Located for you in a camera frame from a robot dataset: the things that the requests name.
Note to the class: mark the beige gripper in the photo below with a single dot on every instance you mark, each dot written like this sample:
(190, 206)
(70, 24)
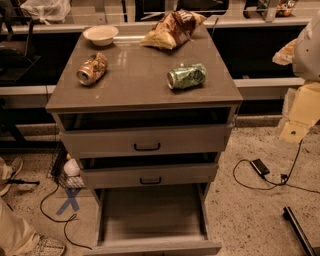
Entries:
(308, 55)

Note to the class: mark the crushed green can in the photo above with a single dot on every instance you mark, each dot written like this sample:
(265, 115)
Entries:
(186, 76)

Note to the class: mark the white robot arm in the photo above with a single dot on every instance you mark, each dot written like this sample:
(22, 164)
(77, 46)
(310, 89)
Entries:
(306, 59)

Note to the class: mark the grey drawer cabinet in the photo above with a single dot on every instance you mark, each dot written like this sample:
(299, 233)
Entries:
(134, 93)

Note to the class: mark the bottom grey drawer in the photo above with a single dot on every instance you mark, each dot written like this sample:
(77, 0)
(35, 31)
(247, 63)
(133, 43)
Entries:
(167, 220)

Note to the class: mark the grey drawer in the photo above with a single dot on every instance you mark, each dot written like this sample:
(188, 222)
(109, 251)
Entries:
(167, 220)
(146, 141)
(149, 176)

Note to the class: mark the crushed brown can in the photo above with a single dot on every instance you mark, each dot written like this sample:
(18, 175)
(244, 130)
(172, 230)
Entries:
(92, 69)

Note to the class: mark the middle grey drawer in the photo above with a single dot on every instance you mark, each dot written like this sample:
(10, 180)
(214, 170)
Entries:
(149, 176)

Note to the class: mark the top grey drawer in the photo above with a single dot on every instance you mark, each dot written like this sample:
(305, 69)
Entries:
(146, 141)

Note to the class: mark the black power adapter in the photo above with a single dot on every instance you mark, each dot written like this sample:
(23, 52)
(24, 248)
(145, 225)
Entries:
(260, 167)

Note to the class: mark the black metal bar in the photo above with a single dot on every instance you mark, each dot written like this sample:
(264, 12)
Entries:
(308, 248)

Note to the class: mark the brown chip bag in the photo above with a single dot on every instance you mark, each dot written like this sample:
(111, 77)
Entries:
(173, 30)

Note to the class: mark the white bowl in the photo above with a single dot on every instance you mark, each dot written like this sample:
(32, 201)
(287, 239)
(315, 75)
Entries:
(101, 35)

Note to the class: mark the clear plastic bag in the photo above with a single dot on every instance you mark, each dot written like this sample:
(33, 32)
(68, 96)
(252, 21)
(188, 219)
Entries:
(47, 11)

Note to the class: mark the mesh sneaker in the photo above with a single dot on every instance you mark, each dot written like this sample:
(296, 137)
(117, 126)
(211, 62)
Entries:
(48, 246)

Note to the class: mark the black chair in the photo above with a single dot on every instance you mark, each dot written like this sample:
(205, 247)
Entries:
(17, 57)

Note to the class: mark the person leg beige trousers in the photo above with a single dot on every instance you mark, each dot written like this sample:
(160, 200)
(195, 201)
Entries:
(17, 236)

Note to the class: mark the wire basket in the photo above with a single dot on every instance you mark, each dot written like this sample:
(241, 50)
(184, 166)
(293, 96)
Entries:
(59, 158)

